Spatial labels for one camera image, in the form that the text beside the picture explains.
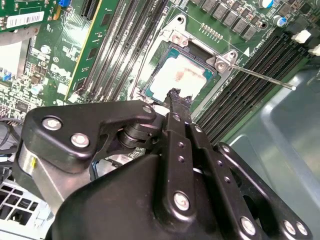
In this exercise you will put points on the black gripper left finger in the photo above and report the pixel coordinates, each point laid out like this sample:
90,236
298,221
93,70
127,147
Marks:
75,120

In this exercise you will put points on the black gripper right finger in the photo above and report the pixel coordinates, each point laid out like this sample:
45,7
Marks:
207,155

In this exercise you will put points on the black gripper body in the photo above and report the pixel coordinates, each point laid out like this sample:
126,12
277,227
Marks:
112,205

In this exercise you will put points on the thin metal locking lever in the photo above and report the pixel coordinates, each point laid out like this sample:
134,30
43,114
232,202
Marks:
131,93
262,77

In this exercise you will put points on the metal socket cover frame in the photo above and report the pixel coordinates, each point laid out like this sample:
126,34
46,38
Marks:
158,107

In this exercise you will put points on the silver CPU plate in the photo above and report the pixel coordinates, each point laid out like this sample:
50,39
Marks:
175,75

